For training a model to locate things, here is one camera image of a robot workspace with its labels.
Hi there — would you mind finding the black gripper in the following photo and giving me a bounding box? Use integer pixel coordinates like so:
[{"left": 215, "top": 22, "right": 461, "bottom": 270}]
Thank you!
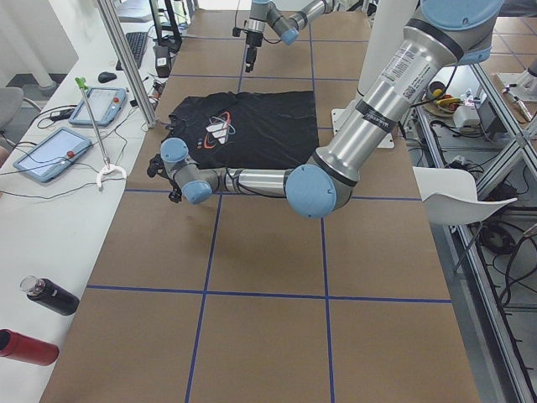
[
  {"left": 245, "top": 30, "right": 263, "bottom": 72},
  {"left": 146, "top": 154, "right": 182, "bottom": 202}
]

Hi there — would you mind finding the black printed t-shirt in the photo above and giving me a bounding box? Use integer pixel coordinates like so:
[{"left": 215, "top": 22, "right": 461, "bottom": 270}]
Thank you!
[{"left": 168, "top": 91, "right": 319, "bottom": 170}]

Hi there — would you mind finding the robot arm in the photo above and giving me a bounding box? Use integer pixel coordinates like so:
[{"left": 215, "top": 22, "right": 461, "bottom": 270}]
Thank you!
[
  {"left": 238, "top": 0, "right": 337, "bottom": 73},
  {"left": 156, "top": 1, "right": 502, "bottom": 218}
]

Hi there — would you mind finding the far blue teach pendant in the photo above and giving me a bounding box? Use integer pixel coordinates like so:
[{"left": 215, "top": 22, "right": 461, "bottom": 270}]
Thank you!
[{"left": 68, "top": 87, "right": 127, "bottom": 127}]

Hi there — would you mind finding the blue teach pendant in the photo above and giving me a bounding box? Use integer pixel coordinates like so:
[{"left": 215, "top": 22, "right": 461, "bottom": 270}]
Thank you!
[
  {"left": 13, "top": 128, "right": 92, "bottom": 183},
  {"left": 68, "top": 87, "right": 127, "bottom": 127}
]

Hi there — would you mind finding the black computer mouse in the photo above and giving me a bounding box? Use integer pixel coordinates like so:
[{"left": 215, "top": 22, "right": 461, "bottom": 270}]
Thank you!
[{"left": 97, "top": 71, "right": 117, "bottom": 84}]

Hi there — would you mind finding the near blue teach pendant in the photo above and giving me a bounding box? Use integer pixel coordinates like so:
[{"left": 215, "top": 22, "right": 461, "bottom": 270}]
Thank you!
[{"left": 13, "top": 128, "right": 92, "bottom": 183}]

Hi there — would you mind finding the reacher grabber stick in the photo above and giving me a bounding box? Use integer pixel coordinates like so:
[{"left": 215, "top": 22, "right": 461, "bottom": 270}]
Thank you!
[{"left": 75, "top": 77, "right": 127, "bottom": 191}]

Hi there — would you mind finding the black keyboard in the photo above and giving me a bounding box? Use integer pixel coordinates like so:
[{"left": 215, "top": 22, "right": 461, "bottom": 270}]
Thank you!
[{"left": 125, "top": 31, "right": 149, "bottom": 69}]

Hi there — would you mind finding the brown paper table cover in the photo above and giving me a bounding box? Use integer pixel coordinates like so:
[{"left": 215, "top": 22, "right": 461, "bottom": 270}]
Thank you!
[{"left": 39, "top": 8, "right": 483, "bottom": 403}]

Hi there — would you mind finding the black water bottle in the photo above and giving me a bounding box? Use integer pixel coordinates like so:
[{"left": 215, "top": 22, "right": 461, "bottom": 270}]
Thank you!
[{"left": 19, "top": 275, "right": 80, "bottom": 316}]

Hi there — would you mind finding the red water bottle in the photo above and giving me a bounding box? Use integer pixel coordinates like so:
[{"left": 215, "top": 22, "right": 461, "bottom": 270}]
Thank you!
[{"left": 1, "top": 329, "right": 60, "bottom": 366}]

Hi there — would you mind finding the white chair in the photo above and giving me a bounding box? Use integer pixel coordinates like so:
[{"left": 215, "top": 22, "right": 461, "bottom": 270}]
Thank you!
[{"left": 413, "top": 166, "right": 517, "bottom": 226}]

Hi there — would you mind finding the aluminium frame post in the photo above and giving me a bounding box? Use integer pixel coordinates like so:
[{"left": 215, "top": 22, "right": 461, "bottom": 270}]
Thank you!
[{"left": 96, "top": 0, "right": 156, "bottom": 128}]

